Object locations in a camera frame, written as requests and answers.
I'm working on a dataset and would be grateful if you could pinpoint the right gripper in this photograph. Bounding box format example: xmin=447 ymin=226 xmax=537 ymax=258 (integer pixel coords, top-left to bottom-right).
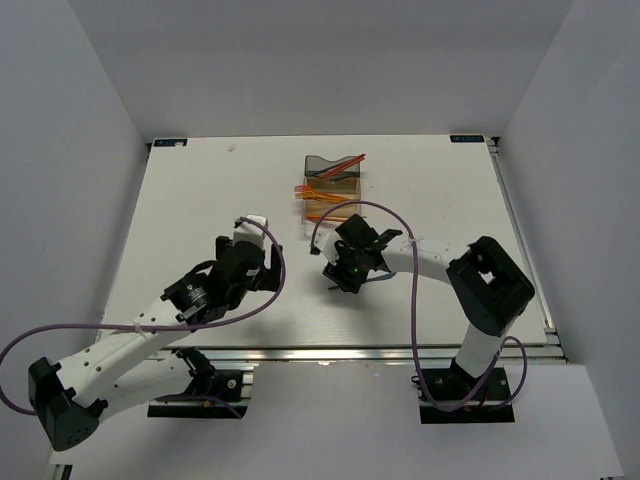
xmin=323 ymin=242 xmax=369 ymax=294

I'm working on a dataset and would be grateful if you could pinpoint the red plastic knife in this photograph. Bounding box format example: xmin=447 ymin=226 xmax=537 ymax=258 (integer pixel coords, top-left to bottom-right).
xmin=304 ymin=215 xmax=349 ymax=223

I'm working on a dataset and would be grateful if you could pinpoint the orange plastic spork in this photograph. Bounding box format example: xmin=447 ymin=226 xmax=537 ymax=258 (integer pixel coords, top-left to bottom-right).
xmin=304 ymin=185 xmax=359 ymax=204

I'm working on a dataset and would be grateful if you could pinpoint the blue chopstick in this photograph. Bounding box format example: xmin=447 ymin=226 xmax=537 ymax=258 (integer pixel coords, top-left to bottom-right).
xmin=309 ymin=167 xmax=342 ymax=178

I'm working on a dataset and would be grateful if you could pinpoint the red plastic fork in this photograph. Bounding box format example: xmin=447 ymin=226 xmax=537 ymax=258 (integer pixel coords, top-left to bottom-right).
xmin=294 ymin=185 xmax=327 ymax=196

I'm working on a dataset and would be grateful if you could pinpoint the blue plastic knife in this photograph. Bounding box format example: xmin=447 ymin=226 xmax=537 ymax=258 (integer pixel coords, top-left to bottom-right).
xmin=328 ymin=272 xmax=396 ymax=291

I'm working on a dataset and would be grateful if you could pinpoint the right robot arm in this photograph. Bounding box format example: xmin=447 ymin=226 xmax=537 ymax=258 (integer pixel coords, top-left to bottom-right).
xmin=311 ymin=215 xmax=535 ymax=399

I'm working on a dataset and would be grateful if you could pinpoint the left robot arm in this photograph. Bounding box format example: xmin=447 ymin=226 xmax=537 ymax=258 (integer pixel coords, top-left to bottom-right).
xmin=28 ymin=234 xmax=283 ymax=452

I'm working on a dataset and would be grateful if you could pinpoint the clear plastic container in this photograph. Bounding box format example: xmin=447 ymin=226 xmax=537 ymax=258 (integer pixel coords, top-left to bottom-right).
xmin=301 ymin=200 xmax=362 ymax=236

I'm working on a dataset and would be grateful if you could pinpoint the dark smoked plastic container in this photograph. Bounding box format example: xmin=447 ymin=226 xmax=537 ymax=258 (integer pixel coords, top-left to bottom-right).
xmin=304 ymin=154 xmax=366 ymax=181

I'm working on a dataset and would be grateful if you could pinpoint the right blue corner sticker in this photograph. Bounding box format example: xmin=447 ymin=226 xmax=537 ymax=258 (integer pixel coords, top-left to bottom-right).
xmin=449 ymin=134 xmax=485 ymax=143

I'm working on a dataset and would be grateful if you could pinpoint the blue corner sticker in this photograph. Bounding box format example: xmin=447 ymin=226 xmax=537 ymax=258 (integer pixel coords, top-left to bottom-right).
xmin=449 ymin=134 xmax=485 ymax=143
xmin=153 ymin=138 xmax=188 ymax=148

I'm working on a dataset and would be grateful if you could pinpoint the left blue corner sticker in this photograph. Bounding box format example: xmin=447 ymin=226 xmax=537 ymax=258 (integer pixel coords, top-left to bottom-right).
xmin=153 ymin=138 xmax=188 ymax=148

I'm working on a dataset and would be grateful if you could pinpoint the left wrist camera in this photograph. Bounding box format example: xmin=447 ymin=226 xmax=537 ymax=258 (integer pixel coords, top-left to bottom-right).
xmin=232 ymin=215 xmax=269 ymax=249

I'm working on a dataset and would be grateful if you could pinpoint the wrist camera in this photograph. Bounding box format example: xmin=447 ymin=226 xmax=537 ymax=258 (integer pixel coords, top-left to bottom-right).
xmin=232 ymin=215 xmax=269 ymax=249
xmin=310 ymin=229 xmax=341 ymax=265

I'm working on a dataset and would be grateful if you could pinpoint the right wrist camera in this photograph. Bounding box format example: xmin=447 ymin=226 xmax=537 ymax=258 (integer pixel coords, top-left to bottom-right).
xmin=310 ymin=229 xmax=341 ymax=265

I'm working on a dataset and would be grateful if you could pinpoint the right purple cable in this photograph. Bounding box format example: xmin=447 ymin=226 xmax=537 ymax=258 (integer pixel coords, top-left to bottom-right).
xmin=310 ymin=200 xmax=529 ymax=414

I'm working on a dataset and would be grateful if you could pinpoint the purple cable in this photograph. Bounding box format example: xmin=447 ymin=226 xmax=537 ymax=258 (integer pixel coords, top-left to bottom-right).
xmin=0 ymin=215 xmax=287 ymax=416
xmin=310 ymin=200 xmax=529 ymax=414

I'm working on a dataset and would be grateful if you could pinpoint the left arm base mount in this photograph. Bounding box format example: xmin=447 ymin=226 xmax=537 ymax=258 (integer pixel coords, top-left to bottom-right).
xmin=147 ymin=347 xmax=248 ymax=420

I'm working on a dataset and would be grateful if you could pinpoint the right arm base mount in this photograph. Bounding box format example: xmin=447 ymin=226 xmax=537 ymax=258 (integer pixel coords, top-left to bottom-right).
xmin=411 ymin=367 xmax=515 ymax=425

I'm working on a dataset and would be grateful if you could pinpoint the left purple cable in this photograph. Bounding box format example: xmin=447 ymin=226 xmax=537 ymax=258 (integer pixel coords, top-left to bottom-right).
xmin=0 ymin=215 xmax=287 ymax=416

